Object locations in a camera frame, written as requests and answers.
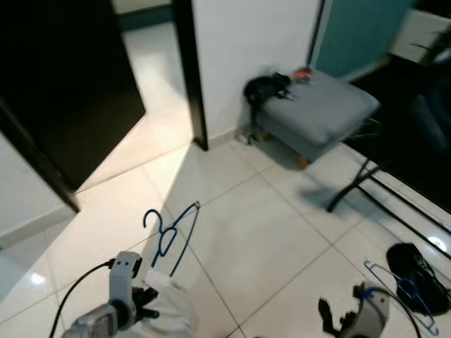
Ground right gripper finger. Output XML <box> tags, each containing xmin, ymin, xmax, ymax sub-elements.
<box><xmin>318</xmin><ymin>299</ymin><xmax>340</xmax><ymax>336</ymax></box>

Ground blue plastic hanger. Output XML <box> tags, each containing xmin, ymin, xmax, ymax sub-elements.
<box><xmin>143</xmin><ymin>201</ymin><xmax>202</xmax><ymax>277</ymax></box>

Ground thin blue hanger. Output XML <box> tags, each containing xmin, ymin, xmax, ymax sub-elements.
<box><xmin>364</xmin><ymin>261</ymin><xmax>439</xmax><ymax>335</ymax></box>

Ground crumpled black cloth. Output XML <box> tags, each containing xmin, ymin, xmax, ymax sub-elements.
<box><xmin>386</xmin><ymin>243</ymin><xmax>451</xmax><ymax>315</ymax></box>

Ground black metal clothes rack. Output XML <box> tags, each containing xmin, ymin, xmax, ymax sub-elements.
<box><xmin>326</xmin><ymin>158</ymin><xmax>451</xmax><ymax>244</ymax></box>

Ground grey upholstered ottoman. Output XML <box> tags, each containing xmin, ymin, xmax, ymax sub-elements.
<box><xmin>257</xmin><ymin>69</ymin><xmax>381</xmax><ymax>170</ymax></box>

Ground black door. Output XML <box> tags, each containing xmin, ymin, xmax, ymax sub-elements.
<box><xmin>0</xmin><ymin>0</ymin><xmax>147</xmax><ymax>212</ymax></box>

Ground small red object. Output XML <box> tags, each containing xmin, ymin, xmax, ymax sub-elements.
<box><xmin>292</xmin><ymin>68</ymin><xmax>314</xmax><ymax>84</ymax></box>

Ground white drawer cabinet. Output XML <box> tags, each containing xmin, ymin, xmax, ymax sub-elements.
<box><xmin>391</xmin><ymin>8</ymin><xmax>451</xmax><ymax>64</ymax></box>

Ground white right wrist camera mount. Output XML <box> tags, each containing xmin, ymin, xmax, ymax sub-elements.
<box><xmin>352</xmin><ymin>282</ymin><xmax>393</xmax><ymax>338</ymax></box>

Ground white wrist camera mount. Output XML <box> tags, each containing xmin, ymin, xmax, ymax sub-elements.
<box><xmin>109</xmin><ymin>251</ymin><xmax>144</xmax><ymax>330</ymax></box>
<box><xmin>352</xmin><ymin>282</ymin><xmax>393</xmax><ymax>338</ymax></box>

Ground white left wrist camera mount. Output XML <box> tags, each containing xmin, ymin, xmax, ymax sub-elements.
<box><xmin>109</xmin><ymin>251</ymin><xmax>144</xmax><ymax>330</ymax></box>

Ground black door frame post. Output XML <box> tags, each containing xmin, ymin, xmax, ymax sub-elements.
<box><xmin>173</xmin><ymin>0</ymin><xmax>209</xmax><ymax>151</ymax></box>

